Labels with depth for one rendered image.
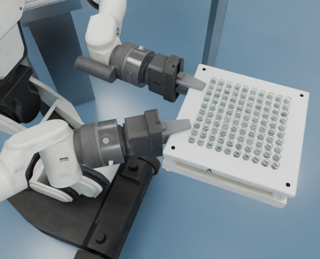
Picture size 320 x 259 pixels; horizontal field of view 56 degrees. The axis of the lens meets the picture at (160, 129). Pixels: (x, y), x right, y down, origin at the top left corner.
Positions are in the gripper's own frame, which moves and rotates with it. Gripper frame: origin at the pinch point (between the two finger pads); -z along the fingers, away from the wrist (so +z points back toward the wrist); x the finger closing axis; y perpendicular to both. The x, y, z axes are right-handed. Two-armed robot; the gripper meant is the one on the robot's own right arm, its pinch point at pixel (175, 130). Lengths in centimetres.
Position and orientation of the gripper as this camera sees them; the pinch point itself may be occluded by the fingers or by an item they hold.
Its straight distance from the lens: 60.6
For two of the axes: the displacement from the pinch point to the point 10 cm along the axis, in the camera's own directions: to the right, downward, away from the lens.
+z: -9.8, 1.8, -1.0
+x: 0.2, 5.5, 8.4
